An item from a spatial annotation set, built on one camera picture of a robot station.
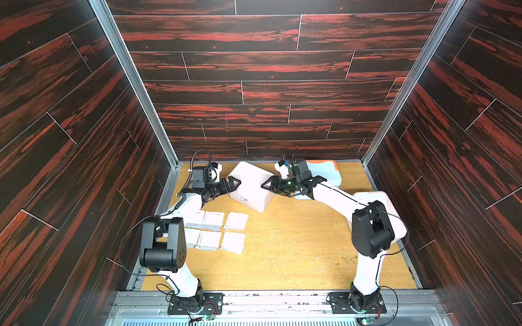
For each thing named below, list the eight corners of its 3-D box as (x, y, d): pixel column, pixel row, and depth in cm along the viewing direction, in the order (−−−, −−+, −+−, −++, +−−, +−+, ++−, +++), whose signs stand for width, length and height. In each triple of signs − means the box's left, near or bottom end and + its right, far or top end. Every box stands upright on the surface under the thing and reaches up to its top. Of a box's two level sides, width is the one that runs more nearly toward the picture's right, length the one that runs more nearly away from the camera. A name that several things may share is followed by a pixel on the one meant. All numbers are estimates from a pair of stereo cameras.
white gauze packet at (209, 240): (196, 250, 89) (195, 248, 88) (199, 234, 94) (198, 231, 92) (218, 250, 89) (218, 248, 88) (221, 233, 94) (220, 231, 92)
